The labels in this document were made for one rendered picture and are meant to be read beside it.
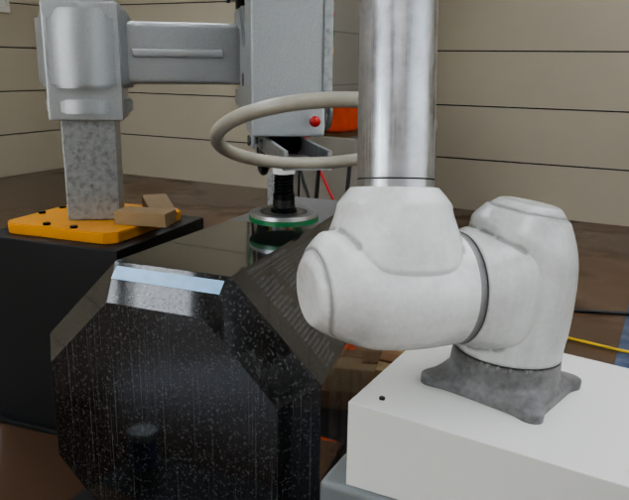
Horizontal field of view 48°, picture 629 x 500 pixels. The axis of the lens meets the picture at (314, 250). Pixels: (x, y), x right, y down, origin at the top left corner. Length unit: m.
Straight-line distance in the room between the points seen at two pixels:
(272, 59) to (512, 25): 4.95
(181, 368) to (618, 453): 1.14
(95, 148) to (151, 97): 6.05
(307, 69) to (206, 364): 0.89
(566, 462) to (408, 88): 0.49
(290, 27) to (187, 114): 6.41
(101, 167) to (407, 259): 2.00
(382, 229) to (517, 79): 6.05
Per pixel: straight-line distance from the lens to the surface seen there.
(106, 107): 2.68
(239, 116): 1.39
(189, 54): 2.72
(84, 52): 2.64
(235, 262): 1.88
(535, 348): 1.00
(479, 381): 1.02
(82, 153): 2.75
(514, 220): 0.96
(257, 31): 2.09
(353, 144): 4.95
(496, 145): 6.93
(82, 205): 2.78
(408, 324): 0.87
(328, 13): 2.11
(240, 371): 1.73
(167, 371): 1.84
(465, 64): 6.98
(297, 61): 2.10
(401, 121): 0.89
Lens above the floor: 1.36
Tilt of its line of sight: 15 degrees down
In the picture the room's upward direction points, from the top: 1 degrees clockwise
